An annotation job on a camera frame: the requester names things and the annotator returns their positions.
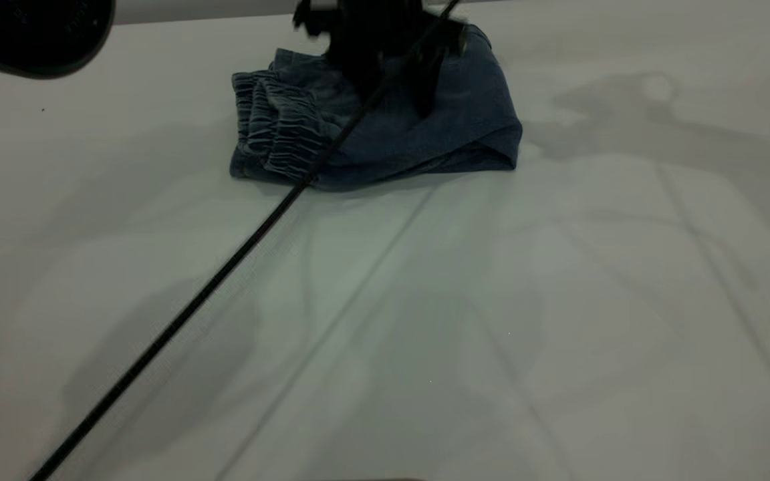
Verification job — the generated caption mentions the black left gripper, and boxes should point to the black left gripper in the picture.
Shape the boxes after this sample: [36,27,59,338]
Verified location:
[291,0,471,120]

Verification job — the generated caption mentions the blue denim shorts with print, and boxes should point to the blue denim shorts with print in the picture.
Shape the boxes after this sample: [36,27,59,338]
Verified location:
[229,25,524,192]

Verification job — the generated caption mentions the long black cable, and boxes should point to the long black cable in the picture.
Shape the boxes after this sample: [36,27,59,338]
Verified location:
[27,0,463,481]

